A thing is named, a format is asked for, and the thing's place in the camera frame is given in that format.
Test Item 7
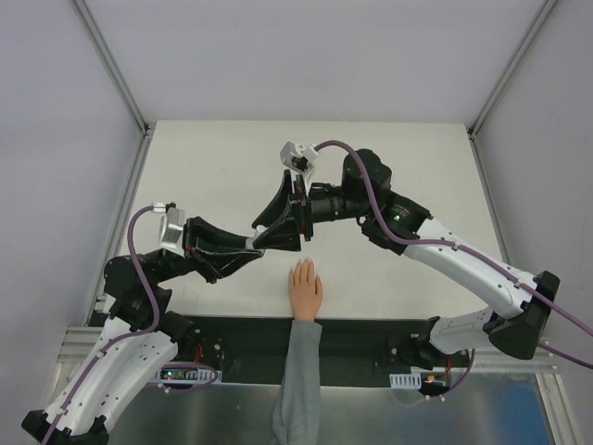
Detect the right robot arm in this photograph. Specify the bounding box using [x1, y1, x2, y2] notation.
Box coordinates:
[252, 142, 560, 369]

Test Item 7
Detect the aluminium frame post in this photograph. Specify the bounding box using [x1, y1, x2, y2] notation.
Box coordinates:
[466, 0, 561, 140]
[69, 0, 157, 138]

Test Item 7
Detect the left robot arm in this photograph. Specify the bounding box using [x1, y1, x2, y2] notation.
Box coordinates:
[21, 204, 265, 444]

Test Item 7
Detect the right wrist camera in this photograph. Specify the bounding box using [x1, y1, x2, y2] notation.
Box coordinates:
[280, 142, 319, 183]

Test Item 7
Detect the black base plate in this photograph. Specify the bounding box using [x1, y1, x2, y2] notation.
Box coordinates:
[132, 313, 527, 388]

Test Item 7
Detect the left aluminium frame post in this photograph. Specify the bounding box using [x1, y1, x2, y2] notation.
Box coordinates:
[69, 0, 157, 138]

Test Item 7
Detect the left white cable duct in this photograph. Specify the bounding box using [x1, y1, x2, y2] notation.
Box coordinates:
[148, 363, 222, 386]

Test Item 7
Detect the white cable duct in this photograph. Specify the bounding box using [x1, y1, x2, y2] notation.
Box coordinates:
[148, 363, 222, 386]
[388, 371, 450, 390]

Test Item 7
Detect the grey sleeved forearm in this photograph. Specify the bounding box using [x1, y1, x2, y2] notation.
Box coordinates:
[271, 320, 322, 444]

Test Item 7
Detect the right white cable duct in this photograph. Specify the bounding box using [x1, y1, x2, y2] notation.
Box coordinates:
[388, 371, 450, 390]

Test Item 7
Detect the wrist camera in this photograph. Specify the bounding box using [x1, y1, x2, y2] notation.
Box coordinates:
[280, 142, 319, 183]
[152, 202, 186, 256]

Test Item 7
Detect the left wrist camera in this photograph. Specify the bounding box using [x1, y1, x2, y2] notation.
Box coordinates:
[152, 202, 186, 256]

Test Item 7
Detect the mannequin hand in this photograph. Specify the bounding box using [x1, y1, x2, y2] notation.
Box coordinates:
[288, 258, 323, 322]

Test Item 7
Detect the right aluminium frame post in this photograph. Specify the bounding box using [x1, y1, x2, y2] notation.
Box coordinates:
[466, 0, 561, 140]

